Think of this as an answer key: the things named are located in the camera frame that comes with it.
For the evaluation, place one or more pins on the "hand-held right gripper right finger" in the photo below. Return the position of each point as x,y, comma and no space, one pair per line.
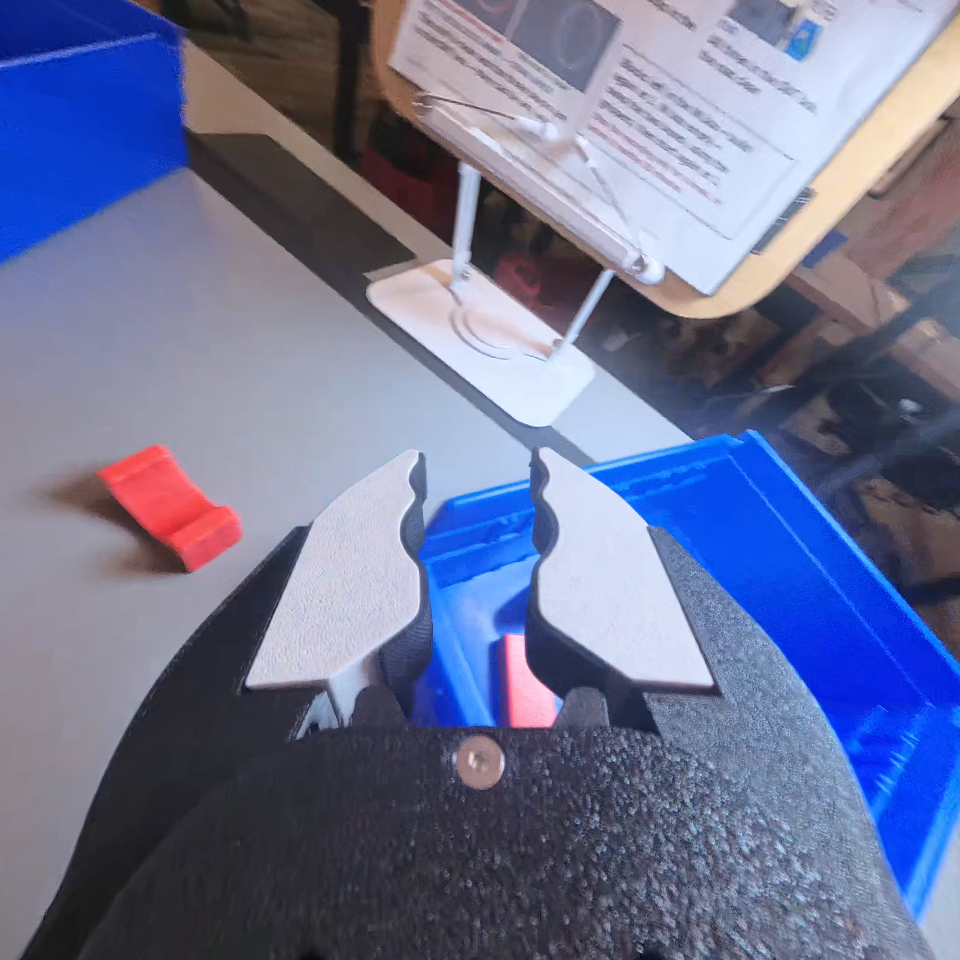
615,592

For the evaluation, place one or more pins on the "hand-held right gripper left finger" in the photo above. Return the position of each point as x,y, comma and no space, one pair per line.
345,585

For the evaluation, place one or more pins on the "red rectangular wooden block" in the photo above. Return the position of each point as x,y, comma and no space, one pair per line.
525,690

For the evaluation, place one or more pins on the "blue plastic bin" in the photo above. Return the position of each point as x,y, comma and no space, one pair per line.
82,127
787,562

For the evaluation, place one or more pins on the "red arch block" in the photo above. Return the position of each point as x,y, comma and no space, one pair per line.
172,510

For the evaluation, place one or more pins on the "white document stand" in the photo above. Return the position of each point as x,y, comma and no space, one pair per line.
495,352

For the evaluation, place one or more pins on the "red and black bag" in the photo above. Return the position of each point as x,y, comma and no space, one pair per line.
525,274

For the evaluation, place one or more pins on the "wooden backing board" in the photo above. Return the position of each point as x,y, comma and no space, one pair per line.
862,172

